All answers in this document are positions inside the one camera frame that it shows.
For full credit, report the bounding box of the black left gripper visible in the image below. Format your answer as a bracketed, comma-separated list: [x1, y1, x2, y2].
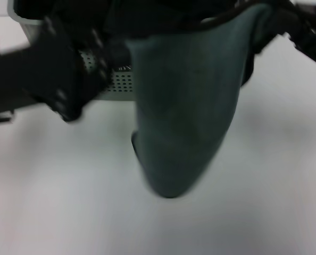
[0, 14, 134, 123]

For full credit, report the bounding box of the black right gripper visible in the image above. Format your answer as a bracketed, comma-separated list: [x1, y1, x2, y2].
[253, 0, 316, 67]

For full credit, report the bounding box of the dark green towel black trim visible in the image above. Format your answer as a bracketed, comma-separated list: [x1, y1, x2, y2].
[104, 4, 276, 199]

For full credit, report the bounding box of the green perforated plastic storage basket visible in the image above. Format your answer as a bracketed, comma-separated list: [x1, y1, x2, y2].
[7, 0, 136, 102]

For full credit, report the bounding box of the black cloth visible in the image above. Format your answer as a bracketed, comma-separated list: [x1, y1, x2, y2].
[54, 0, 206, 39]

